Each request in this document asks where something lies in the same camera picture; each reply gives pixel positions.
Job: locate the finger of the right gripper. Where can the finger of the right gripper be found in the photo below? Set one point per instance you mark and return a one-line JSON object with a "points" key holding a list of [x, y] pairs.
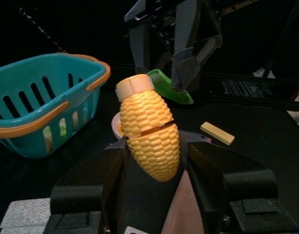
{"points": [[185, 68], [139, 48]]}

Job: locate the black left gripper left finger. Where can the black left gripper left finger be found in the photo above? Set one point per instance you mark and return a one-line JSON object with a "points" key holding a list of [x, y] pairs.
{"points": [[86, 186]]}

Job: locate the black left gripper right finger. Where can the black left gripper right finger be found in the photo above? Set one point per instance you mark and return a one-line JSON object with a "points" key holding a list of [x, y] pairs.
{"points": [[233, 186]]}

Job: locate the green toy corn husk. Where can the green toy corn husk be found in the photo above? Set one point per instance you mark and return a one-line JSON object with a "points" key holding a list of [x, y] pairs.
{"points": [[169, 87]]}

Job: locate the yellow toy corn cob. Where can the yellow toy corn cob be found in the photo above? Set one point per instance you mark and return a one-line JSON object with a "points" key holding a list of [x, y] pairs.
{"points": [[151, 134]]}

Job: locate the pink flat board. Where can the pink flat board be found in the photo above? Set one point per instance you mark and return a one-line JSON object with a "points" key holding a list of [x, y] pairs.
{"points": [[183, 210]]}

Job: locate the grey speckled foam block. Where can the grey speckled foam block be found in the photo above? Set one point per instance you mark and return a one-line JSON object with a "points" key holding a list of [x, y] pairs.
{"points": [[27, 216]]}

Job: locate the yellow wooden block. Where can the yellow wooden block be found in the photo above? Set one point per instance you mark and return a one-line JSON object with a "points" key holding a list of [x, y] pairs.
{"points": [[217, 133]]}

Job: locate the pink toy plate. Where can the pink toy plate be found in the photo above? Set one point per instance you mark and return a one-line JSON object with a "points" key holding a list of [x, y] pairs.
{"points": [[116, 126]]}

